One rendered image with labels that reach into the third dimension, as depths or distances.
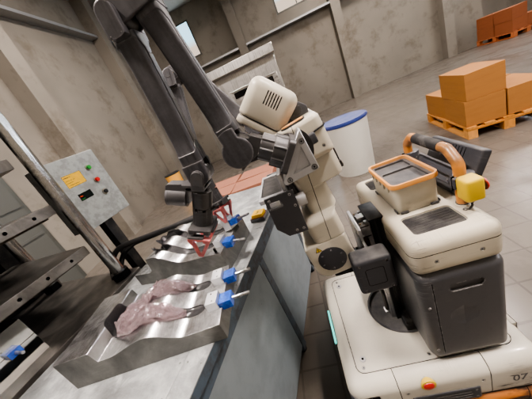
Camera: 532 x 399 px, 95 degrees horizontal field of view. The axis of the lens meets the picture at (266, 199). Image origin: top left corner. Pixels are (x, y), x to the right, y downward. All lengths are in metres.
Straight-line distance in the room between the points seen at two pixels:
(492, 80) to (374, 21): 7.81
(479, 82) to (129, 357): 3.66
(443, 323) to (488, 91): 2.98
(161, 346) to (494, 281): 0.98
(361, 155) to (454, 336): 2.50
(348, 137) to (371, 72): 7.89
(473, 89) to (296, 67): 7.57
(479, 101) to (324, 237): 3.01
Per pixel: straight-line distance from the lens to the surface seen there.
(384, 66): 11.12
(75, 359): 0.98
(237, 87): 6.33
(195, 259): 1.04
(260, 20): 10.62
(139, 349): 0.87
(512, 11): 11.16
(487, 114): 3.74
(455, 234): 0.85
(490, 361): 1.25
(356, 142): 3.23
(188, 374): 0.79
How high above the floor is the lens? 1.33
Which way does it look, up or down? 21 degrees down
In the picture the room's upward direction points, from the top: 25 degrees counter-clockwise
